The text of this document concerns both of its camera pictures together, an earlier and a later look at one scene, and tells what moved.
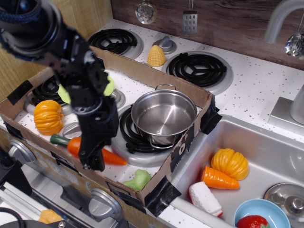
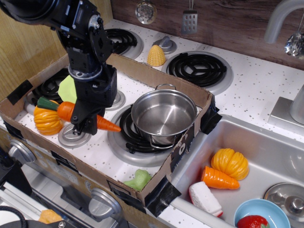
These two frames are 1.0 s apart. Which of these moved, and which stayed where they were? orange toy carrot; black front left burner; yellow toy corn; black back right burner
Moved: orange toy carrot
Stayed: black front left burner; yellow toy corn; black back right burner
